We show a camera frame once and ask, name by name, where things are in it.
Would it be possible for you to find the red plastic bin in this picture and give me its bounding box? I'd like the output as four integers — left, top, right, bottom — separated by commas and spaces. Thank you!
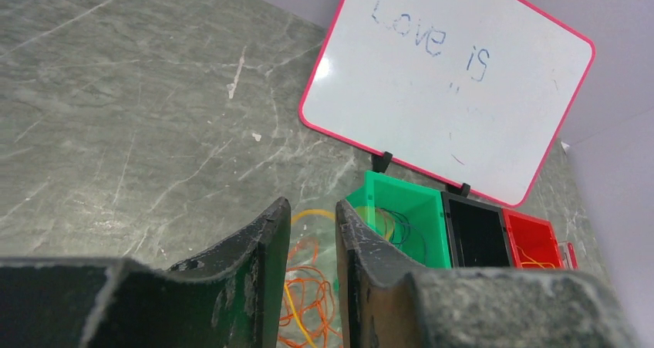
502, 208, 563, 269

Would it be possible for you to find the orange cable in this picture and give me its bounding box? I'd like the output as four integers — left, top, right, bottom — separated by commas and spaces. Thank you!
278, 238, 343, 348

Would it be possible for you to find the pink framed whiteboard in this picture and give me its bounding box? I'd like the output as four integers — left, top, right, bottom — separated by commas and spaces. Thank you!
298, 0, 596, 207

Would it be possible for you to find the black whiteboard stand foot right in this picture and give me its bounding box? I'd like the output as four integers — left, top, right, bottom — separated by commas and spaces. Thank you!
446, 183, 470, 198

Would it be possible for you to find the green plastic bin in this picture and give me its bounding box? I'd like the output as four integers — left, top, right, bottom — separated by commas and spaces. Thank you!
346, 171, 453, 269

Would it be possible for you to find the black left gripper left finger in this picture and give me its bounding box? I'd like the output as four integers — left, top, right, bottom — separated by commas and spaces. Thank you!
1, 198, 291, 347

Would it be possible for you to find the black plastic bin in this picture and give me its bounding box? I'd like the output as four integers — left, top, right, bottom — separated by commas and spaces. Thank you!
441, 192, 514, 268

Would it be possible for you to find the yellow cable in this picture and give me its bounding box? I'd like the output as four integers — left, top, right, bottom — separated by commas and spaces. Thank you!
283, 208, 397, 348

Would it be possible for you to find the black whiteboard stand foot left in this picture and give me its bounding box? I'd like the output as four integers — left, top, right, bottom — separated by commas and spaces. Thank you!
371, 151, 393, 174

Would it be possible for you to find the black whiteboard stand foot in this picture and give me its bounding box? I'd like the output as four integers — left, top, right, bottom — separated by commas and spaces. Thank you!
446, 183, 470, 198
371, 151, 393, 174

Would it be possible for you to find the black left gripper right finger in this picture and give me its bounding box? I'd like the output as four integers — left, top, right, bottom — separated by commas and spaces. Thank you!
335, 200, 639, 347

